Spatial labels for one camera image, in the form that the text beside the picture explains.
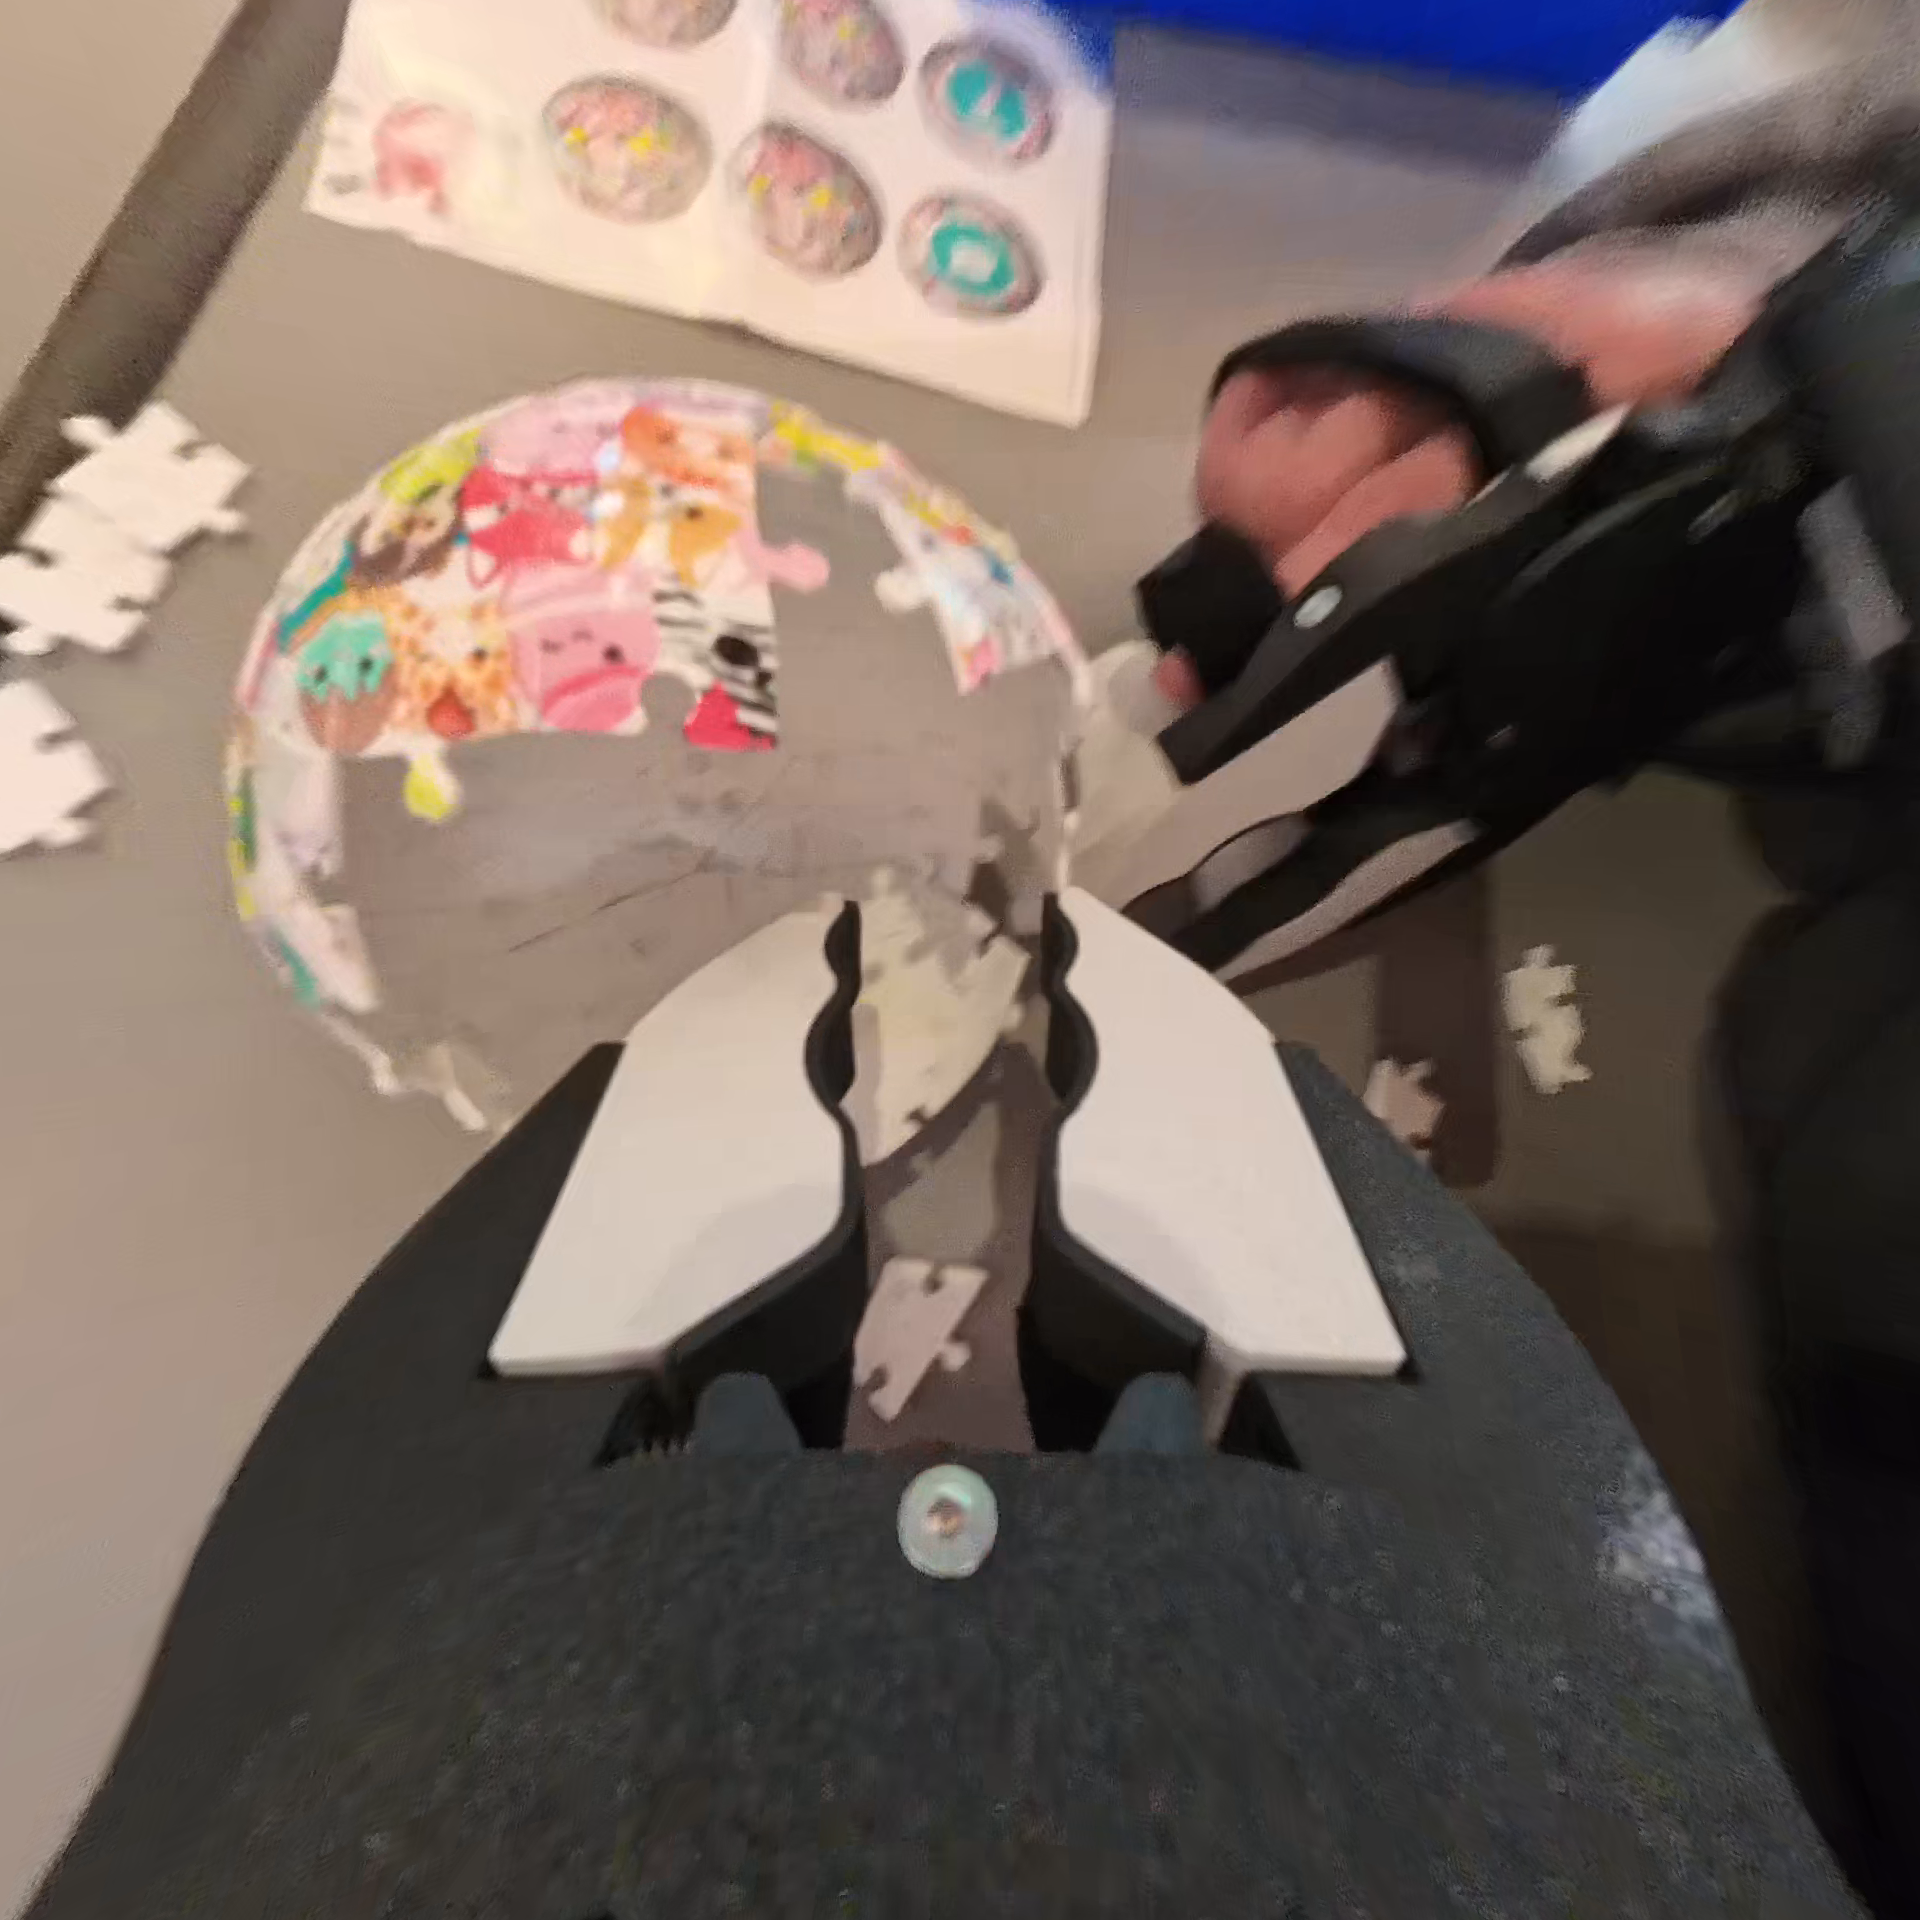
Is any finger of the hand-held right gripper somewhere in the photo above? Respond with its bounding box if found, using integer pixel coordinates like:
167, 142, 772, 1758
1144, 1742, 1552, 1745
1064, 640, 1417, 903
1187, 810, 1491, 991

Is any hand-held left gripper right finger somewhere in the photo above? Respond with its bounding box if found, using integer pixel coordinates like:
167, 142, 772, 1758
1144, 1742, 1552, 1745
1031, 889, 1413, 1391

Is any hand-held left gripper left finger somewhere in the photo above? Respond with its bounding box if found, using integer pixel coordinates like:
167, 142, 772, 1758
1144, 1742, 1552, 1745
489, 895, 872, 1387

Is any colourful puzzle ball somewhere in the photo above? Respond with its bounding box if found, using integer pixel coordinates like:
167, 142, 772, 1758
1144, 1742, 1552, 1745
225, 375, 1087, 1126

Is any puzzle instruction leaflet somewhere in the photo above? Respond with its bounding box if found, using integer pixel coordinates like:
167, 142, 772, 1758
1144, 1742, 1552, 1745
311, 0, 1117, 427

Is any person's right hand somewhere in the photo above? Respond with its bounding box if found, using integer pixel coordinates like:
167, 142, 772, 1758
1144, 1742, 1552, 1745
1196, 240, 1801, 595

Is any blue plastic bin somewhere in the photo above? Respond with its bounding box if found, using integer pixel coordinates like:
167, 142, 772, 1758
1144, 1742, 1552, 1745
1052, 0, 1741, 90

